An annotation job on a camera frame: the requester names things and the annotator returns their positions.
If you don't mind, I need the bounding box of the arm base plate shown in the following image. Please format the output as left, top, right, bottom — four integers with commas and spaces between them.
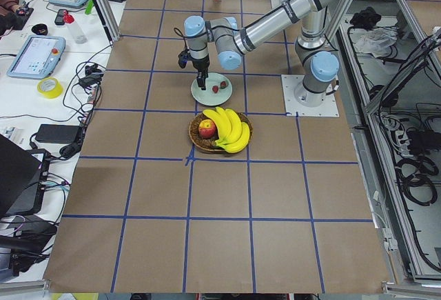
281, 74, 339, 117

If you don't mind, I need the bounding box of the light green plate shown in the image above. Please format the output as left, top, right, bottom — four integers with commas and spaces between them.
191, 72, 233, 106

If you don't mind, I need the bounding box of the yellow tape roll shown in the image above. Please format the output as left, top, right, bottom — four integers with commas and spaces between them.
37, 77, 63, 99

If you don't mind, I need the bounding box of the black phone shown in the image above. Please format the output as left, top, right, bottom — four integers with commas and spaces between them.
54, 9, 68, 26

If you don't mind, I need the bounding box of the black power adapter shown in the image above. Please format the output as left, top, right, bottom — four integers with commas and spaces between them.
35, 124, 80, 144

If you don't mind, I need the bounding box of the clear bottle red cap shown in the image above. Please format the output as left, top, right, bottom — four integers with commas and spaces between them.
63, 10, 87, 44

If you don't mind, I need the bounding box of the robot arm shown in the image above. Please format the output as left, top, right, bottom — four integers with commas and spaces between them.
174, 0, 333, 90

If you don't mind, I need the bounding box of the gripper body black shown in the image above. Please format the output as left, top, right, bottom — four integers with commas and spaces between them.
178, 48, 209, 90

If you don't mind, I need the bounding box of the teach pendant near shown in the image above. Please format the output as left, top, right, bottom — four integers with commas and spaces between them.
7, 35, 65, 80

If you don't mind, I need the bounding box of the black laptop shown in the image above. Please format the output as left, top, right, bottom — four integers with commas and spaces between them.
1, 136, 50, 217

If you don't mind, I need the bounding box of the yellow banana bunch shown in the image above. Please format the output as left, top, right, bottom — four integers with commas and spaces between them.
203, 106, 252, 154

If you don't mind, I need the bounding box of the red apple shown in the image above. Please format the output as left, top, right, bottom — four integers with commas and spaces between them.
198, 119, 217, 139

